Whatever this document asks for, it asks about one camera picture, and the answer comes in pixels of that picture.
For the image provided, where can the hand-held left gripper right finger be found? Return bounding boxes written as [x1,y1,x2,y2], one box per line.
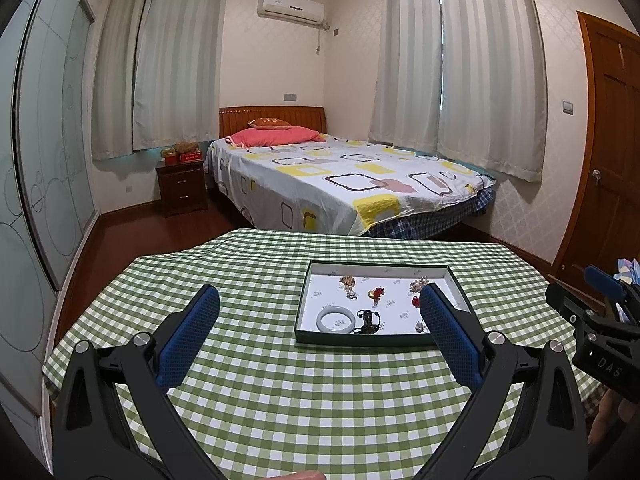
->
[415,283,588,480]

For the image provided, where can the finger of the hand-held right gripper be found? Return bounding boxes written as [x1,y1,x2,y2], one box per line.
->
[584,266,633,307]
[545,284,597,330]

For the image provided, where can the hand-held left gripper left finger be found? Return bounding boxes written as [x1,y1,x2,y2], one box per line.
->
[52,284,226,480]

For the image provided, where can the black beaded pendant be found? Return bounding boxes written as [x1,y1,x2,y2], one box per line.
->
[354,309,383,335]

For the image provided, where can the white jade bangle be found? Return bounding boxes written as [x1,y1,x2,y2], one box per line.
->
[316,308,356,333]

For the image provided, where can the green jewelry tray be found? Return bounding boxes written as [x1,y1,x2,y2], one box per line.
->
[292,260,478,347]

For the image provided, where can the person's right hand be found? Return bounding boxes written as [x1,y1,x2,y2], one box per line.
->
[587,387,640,448]

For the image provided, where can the patterned blue cloth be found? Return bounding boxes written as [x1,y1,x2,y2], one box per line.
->
[616,258,640,286]

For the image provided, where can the green checked tablecloth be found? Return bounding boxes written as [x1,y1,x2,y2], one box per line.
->
[42,227,601,480]

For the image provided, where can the wooden door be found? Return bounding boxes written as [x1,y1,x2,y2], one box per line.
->
[552,10,640,288]

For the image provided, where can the dark wooden nightstand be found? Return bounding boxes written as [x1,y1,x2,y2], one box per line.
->
[155,159,208,218]

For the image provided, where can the bed with patterned sheet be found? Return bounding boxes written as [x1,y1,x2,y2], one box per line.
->
[206,132,498,238]

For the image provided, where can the pink pillow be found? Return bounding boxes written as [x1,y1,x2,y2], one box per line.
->
[225,127,321,148]

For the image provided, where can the glass sliding wardrobe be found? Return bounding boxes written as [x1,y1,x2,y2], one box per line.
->
[0,0,98,416]

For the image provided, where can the wooden headboard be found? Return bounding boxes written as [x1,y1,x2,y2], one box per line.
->
[219,106,327,141]

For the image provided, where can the white curtain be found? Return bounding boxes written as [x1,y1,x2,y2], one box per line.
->
[91,0,163,162]
[132,0,228,153]
[435,0,548,183]
[368,0,443,155]

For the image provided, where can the white air conditioner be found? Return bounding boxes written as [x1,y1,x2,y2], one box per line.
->
[256,0,326,26]

